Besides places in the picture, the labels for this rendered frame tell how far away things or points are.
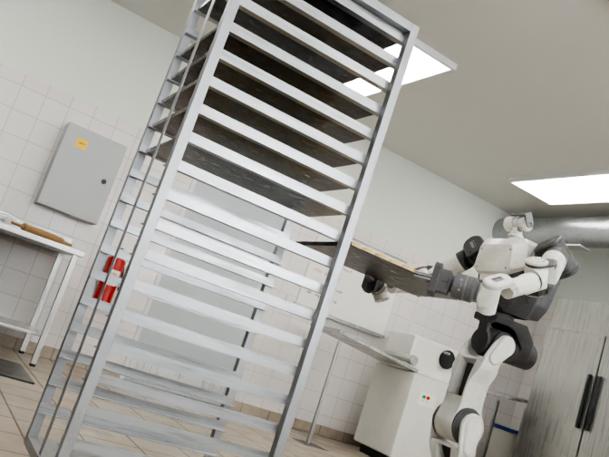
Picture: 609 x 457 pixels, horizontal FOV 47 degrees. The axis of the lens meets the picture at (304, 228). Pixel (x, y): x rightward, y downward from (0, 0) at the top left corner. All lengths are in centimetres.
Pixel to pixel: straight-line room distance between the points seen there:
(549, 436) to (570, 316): 119
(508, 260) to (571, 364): 442
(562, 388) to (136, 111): 470
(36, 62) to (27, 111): 42
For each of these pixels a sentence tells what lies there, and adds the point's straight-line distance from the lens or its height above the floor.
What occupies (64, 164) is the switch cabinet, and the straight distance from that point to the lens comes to 595.
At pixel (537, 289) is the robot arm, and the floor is 112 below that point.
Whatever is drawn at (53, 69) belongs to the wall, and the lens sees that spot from 626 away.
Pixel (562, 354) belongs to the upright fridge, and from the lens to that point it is 734.
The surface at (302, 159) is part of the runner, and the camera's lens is 221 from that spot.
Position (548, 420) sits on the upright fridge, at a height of 84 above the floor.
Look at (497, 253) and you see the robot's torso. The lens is 294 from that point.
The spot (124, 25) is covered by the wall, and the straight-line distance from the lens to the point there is 648.
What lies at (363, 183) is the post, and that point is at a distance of 228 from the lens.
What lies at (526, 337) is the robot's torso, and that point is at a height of 101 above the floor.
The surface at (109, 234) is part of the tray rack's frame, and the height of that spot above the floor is 83.
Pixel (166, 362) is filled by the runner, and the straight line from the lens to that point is 206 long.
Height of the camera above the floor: 64
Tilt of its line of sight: 10 degrees up
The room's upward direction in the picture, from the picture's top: 19 degrees clockwise
